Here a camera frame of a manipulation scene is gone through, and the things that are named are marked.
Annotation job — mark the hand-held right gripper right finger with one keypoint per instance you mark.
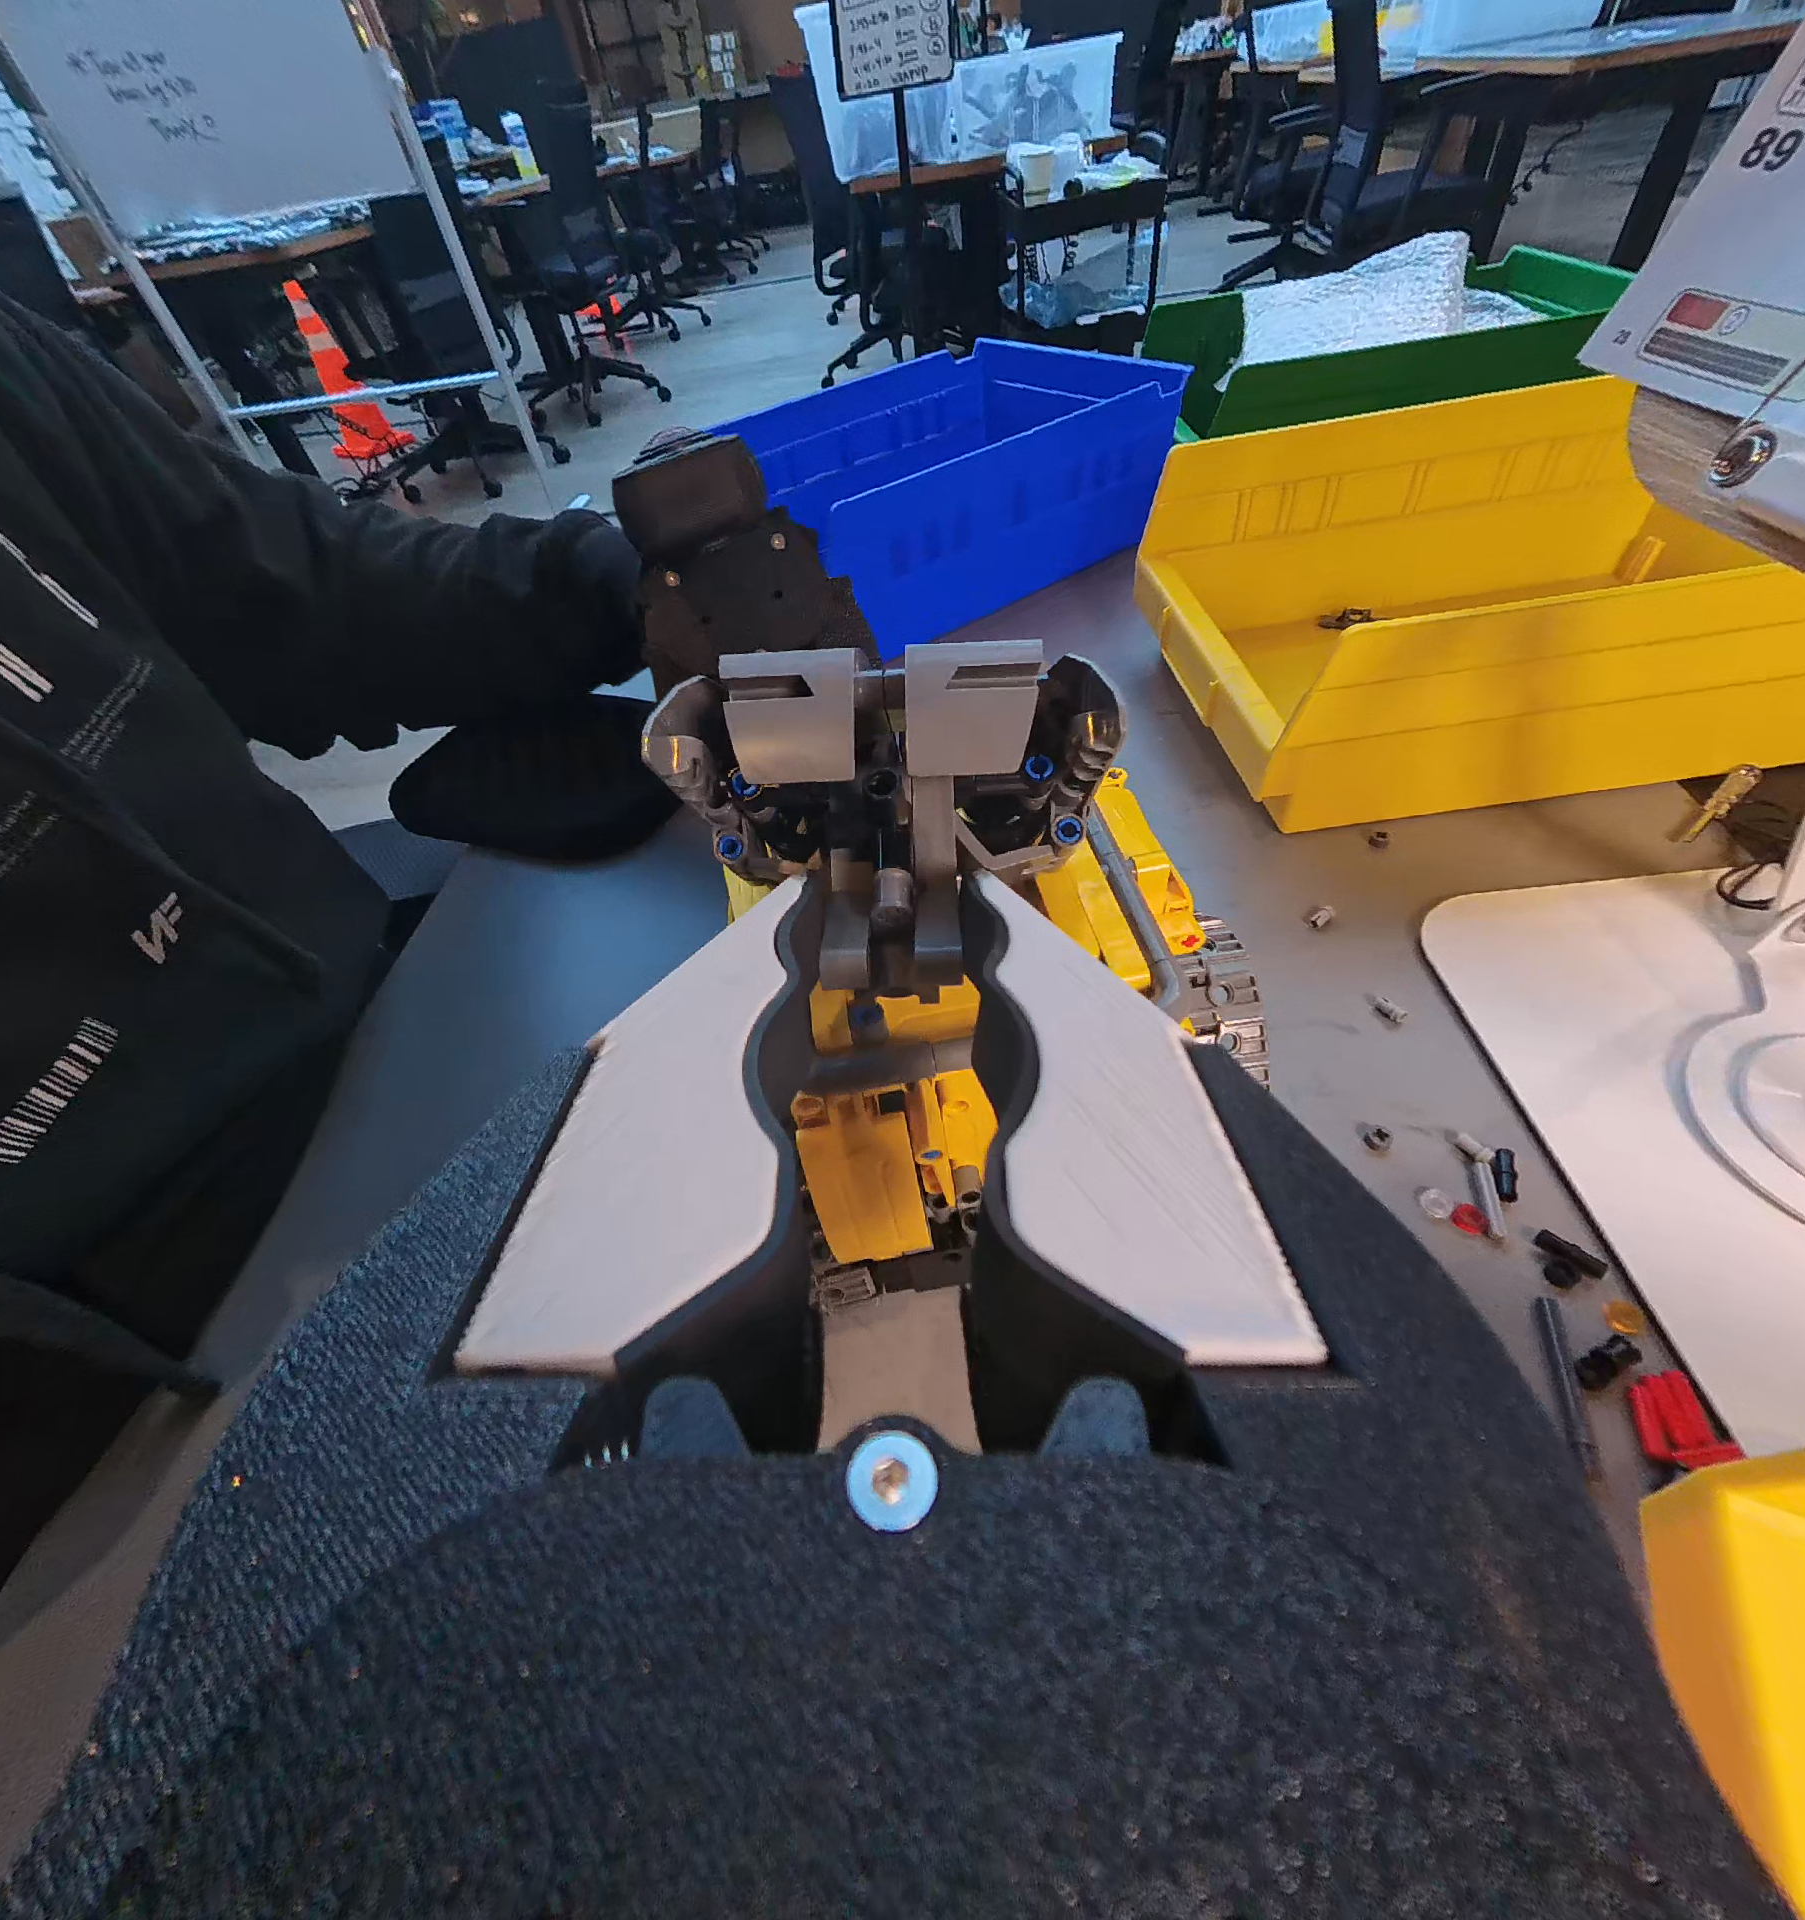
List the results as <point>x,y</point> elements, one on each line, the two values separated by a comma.
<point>1159,1200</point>

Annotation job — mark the orange traffic cone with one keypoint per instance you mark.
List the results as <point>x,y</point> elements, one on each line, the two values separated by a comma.
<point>348,391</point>

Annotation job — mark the grey toy robot head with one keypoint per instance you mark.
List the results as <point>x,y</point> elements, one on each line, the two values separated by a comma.
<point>964,721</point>

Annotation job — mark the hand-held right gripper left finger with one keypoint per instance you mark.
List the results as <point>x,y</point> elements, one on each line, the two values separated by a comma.
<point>632,1200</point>

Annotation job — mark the white sign board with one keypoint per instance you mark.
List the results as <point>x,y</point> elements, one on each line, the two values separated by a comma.
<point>891,47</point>

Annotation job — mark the building instruction booklet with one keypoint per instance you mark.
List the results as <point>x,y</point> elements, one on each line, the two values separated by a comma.
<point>1790,210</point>

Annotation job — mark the white book stand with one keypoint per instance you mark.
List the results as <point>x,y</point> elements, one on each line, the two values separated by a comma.
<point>1593,1051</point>

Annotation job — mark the green plastic bin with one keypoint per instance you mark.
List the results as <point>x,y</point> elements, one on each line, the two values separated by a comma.
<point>1384,397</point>

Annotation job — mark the yellow plastic bin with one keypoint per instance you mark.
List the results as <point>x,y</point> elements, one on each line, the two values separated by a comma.
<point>1505,705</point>
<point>1772,1682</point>

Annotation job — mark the clear bubble wrap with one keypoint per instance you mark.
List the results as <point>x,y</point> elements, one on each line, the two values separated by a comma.
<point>1384,300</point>

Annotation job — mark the scattered small building pieces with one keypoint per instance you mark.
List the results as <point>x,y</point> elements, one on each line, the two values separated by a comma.
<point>1683,1420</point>

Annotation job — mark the black office chair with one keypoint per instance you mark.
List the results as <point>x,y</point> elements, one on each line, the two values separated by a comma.
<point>454,332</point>

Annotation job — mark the small dark building piece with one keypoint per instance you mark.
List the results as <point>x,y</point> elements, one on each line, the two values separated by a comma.
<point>1344,618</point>

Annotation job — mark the yellow tracked toy robot body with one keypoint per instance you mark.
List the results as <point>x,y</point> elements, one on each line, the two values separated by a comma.
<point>888,1156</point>

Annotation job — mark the blue plastic bin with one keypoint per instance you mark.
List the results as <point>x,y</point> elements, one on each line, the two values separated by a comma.
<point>993,496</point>

